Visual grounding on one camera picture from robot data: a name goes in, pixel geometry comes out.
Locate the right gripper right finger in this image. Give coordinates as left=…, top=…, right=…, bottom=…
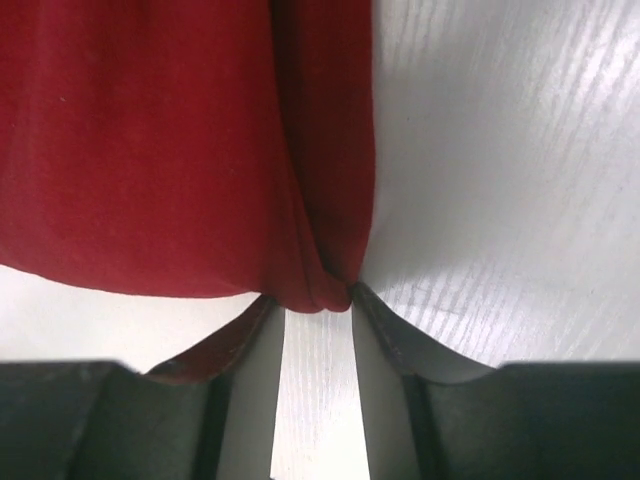
left=351, top=283, right=639, bottom=479

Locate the red t shirt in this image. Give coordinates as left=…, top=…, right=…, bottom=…
left=1, top=1, right=375, bottom=313

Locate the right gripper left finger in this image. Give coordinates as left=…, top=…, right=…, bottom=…
left=1, top=296, right=278, bottom=479

